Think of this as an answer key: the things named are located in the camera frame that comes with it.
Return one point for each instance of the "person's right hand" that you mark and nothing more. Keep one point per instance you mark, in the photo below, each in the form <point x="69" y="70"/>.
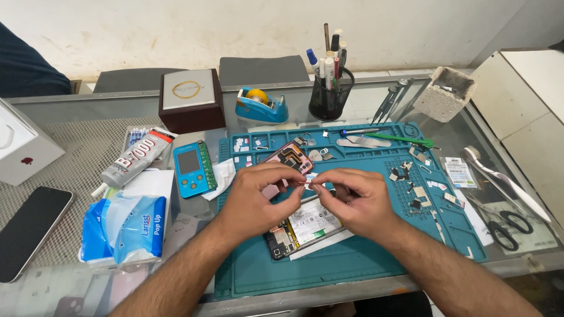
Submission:
<point x="365" y="204"/>

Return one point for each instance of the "person's left hand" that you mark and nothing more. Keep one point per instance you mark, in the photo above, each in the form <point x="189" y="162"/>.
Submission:
<point x="253" y="202"/>

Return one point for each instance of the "small white adhesive sticker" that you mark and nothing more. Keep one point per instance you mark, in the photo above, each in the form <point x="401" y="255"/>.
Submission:
<point x="311" y="177"/>

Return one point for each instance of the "crumpled white tissue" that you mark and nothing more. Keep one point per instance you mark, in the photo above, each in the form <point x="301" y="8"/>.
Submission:
<point x="222" y="176"/>

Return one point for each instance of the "teal silicone repair mat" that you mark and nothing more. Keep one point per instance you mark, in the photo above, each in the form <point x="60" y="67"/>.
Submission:
<point x="374" y="246"/>

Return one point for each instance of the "cluster of small metal shields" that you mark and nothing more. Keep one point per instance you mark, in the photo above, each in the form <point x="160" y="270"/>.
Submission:
<point x="401" y="172"/>

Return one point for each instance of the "white paper strip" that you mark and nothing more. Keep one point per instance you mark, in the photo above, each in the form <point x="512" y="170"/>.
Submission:
<point x="326" y="244"/>

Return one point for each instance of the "opened smartphone with battery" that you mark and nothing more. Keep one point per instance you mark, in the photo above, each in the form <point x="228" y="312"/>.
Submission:
<point x="310" y="222"/>

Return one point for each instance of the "cluster of small white parts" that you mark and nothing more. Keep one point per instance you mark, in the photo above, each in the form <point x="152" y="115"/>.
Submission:
<point x="241" y="145"/>

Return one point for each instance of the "flat metal pry tool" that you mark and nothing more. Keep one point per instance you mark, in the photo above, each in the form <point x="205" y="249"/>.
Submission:
<point x="374" y="141"/>
<point x="352" y="144"/>

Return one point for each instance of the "pink phone back cover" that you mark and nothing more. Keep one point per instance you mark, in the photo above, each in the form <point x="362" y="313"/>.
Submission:
<point x="293" y="154"/>

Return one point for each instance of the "white guitar pick opener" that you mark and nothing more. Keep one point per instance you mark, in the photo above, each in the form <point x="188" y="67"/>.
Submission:
<point x="314" y="155"/>

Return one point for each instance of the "blue handheld tester device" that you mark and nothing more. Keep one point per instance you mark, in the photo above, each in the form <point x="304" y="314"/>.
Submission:
<point x="189" y="169"/>

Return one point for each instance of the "green tweezers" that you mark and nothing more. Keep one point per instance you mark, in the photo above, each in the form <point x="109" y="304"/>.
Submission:
<point x="401" y="140"/>

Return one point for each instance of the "blue tape dispenser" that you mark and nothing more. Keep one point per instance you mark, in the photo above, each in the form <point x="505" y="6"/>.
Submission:
<point x="260" y="110"/>

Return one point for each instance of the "clear bag with label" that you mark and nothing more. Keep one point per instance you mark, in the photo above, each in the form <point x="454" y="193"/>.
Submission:
<point x="458" y="172"/>

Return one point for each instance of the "grey metal screwdriver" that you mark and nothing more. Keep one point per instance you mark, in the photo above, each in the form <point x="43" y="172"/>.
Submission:
<point x="382" y="106"/>
<point x="394" y="100"/>

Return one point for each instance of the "white paper sheet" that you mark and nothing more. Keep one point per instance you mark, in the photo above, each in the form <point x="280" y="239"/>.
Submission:
<point x="150" y="182"/>

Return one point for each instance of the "black mesh pen holder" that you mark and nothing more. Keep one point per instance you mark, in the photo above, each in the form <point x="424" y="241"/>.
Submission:
<point x="330" y="103"/>

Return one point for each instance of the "brown box with white lid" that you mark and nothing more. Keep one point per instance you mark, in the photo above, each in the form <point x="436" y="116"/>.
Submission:
<point x="191" y="101"/>

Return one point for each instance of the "grey glue tube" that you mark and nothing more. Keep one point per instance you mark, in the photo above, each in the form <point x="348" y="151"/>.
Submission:
<point x="132" y="160"/>

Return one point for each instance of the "grey concrete block holder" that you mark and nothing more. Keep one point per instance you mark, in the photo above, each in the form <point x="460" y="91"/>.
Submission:
<point x="440" y="97"/>

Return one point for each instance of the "grey chair back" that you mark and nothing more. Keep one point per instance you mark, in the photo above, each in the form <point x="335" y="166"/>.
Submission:
<point x="264" y="70"/>
<point x="132" y="81"/>

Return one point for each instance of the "blue tissue pack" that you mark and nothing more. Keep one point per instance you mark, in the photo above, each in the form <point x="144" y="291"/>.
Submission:
<point x="123" y="229"/>

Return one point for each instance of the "cotton swab packet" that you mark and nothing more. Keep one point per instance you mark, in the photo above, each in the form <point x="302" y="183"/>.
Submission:
<point x="134" y="137"/>

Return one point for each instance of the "white toothbrush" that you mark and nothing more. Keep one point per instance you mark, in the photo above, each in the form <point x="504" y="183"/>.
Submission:
<point x="502" y="180"/>

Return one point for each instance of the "black scissors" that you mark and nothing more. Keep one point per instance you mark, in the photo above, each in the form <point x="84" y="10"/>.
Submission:
<point x="502" y="231"/>

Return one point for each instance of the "bunch of pens and markers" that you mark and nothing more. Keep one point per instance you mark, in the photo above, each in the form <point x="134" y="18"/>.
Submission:
<point x="328" y="66"/>

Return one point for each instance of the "printed paper sheet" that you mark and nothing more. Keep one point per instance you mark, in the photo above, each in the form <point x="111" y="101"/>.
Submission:
<point x="540" y="235"/>

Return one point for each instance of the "grey mesh anti-slip mat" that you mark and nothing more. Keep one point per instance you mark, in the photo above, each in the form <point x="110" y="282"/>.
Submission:
<point x="79" y="154"/>

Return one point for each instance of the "black smartphone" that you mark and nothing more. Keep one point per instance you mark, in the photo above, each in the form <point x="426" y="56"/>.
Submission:
<point x="31" y="231"/>

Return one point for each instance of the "white cardboard box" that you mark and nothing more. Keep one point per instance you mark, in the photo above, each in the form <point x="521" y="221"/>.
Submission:
<point x="24" y="145"/>

